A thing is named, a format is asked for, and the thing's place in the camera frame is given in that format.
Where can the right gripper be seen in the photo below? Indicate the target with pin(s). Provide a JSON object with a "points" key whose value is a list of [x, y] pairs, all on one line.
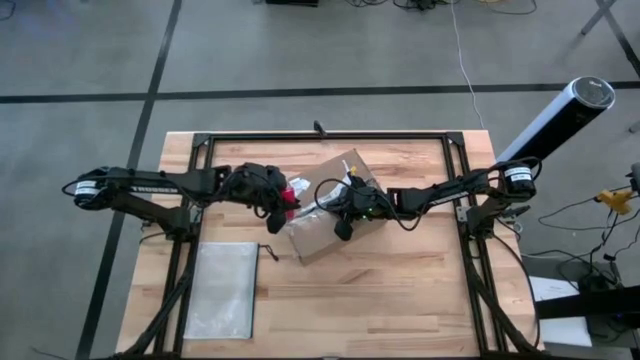
{"points": [[344, 231]]}

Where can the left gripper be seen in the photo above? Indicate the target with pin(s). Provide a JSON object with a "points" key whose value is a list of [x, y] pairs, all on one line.
{"points": [[276, 222]]}

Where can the red box cutter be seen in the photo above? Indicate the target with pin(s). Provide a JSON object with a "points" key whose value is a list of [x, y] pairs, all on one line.
{"points": [[287, 197]]}

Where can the brown cardboard shipping box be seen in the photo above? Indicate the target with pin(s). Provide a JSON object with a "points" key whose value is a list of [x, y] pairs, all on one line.
{"points": [[320, 245]]}

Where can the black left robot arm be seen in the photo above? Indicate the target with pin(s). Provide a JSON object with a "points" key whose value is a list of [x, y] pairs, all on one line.
{"points": [[150, 187]]}

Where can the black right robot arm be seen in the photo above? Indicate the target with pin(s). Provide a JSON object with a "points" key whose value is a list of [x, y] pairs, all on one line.
{"points": [[450, 192]]}

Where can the small black edge device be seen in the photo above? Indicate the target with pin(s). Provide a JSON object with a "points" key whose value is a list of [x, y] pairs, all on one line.
{"points": [[320, 128]]}

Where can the clear zip pouch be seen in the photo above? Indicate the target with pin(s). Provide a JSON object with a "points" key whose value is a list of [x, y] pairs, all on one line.
{"points": [[222, 290]]}

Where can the black floor device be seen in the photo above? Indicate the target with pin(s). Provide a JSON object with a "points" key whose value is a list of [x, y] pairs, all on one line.
{"points": [[292, 2]]}

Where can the white black cylinder tower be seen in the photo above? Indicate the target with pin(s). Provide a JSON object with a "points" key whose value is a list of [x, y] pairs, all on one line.
{"points": [[560, 120]]}

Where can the white paper sheet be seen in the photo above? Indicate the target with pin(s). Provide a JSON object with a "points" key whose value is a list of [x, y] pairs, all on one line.
{"points": [[560, 310]]}

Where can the black metal bar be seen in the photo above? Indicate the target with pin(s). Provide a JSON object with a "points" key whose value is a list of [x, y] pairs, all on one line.
{"points": [[590, 302]]}

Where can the yellow clamp tool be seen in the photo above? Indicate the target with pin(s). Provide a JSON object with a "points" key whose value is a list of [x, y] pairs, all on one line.
{"points": [[615, 200]]}

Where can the grey metal table leg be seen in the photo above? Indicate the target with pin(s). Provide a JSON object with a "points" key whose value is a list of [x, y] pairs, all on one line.
{"points": [[597, 17]]}

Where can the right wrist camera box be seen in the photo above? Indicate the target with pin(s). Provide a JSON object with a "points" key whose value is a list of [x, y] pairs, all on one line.
{"points": [[377, 202]]}

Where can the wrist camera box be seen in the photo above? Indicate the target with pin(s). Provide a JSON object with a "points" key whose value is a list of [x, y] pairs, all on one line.
{"points": [[252, 180], [377, 202]]}

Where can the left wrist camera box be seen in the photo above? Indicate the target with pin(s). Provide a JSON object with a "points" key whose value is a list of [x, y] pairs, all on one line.
{"points": [[252, 180]]}

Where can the black aluminium table frame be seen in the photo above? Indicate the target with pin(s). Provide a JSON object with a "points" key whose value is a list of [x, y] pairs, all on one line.
{"points": [[325, 136]]}

